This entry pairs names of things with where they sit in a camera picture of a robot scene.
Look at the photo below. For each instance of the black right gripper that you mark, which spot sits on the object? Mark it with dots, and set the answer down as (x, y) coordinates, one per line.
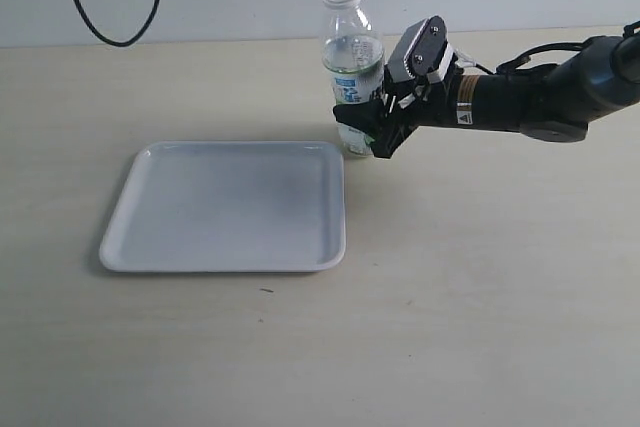
(393, 118)

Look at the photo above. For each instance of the white square plastic tray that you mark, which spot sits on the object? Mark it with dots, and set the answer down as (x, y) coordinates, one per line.
(229, 207)

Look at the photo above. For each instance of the clear plastic drink bottle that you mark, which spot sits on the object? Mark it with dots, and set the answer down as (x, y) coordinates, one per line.
(352, 52)

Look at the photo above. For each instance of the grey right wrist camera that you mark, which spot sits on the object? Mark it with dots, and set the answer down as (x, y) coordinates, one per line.
(423, 51)

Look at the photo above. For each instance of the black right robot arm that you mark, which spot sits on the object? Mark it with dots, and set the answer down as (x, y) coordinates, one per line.
(550, 93)

